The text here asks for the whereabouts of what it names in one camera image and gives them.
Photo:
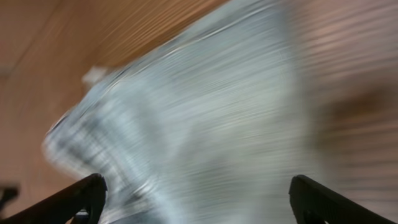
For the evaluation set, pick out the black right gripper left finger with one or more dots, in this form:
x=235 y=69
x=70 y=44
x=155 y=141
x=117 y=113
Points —
x=81 y=202

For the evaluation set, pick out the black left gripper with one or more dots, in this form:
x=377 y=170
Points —
x=8 y=194

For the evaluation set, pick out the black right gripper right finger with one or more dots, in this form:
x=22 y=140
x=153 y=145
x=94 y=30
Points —
x=313 y=203

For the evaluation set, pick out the light blue denim shorts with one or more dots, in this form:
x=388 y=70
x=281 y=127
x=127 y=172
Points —
x=208 y=128

